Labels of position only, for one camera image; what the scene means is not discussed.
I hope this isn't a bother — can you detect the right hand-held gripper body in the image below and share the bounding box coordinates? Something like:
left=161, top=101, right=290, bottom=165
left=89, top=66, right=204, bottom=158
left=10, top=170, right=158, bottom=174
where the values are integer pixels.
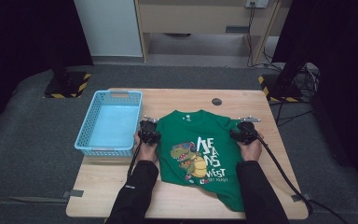
left=237, top=115, right=262, bottom=146

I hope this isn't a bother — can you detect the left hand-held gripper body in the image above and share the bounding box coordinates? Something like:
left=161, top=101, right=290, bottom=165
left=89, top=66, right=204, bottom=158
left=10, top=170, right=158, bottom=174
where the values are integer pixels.
left=138, top=115, right=160, bottom=147

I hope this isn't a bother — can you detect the green dinosaur print t-shirt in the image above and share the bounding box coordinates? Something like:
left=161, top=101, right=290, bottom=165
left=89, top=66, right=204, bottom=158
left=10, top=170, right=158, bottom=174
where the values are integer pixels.
left=155, top=109, right=247, bottom=213

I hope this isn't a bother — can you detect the person's left hand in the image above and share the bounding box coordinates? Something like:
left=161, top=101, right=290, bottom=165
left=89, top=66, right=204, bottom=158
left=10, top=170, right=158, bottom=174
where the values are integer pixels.
left=132, top=131, right=159, bottom=162

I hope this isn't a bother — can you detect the person's right hand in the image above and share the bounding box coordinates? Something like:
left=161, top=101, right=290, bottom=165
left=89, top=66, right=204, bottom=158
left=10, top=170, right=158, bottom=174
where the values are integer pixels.
left=238, top=132, right=265, bottom=162

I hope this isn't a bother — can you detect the light blue plastic basket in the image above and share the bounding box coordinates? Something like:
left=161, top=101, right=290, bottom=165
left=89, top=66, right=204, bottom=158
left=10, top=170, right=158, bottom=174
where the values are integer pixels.
left=74, top=90, right=144, bottom=158

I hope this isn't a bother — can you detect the black stand with striped base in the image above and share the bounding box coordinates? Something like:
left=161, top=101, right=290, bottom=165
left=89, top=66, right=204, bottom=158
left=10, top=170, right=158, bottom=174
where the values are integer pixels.
left=43, top=55, right=91, bottom=100
left=257, top=60, right=304, bottom=104

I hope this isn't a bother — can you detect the white cabinet panel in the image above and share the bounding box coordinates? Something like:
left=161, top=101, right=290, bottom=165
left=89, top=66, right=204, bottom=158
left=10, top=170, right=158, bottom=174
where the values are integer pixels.
left=73, top=0, right=144, bottom=58

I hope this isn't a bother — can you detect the black curtain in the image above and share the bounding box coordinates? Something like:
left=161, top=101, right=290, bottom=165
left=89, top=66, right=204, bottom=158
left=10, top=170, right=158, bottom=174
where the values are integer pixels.
left=271, top=0, right=358, bottom=188
left=0, top=0, right=94, bottom=141

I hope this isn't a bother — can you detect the light wooden desk furniture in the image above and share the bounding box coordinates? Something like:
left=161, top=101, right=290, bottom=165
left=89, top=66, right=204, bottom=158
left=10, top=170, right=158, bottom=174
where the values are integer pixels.
left=133, top=0, right=293, bottom=65

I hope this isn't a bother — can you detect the left hand-held gripper black cable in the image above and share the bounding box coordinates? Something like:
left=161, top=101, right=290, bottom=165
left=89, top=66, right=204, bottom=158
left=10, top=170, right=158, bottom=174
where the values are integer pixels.
left=126, top=140, right=145, bottom=182

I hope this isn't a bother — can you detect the hand-held gripper black cable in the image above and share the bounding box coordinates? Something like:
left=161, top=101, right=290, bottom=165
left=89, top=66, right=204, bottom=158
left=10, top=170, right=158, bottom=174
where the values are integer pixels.
left=251, top=125, right=351, bottom=224
left=126, top=140, right=145, bottom=182

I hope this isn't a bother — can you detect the right hand-held gripper black cable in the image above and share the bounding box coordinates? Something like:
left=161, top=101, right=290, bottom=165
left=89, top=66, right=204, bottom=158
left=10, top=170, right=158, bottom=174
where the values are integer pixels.
left=251, top=125, right=351, bottom=224

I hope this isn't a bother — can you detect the bundle of black floor cables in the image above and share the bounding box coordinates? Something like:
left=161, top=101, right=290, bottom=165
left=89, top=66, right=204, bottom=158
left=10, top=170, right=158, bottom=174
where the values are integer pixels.
left=246, top=6, right=321, bottom=127

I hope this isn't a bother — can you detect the white wall power outlet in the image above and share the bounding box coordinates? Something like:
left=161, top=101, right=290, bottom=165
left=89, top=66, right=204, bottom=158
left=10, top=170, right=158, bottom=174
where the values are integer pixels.
left=245, top=0, right=270, bottom=9

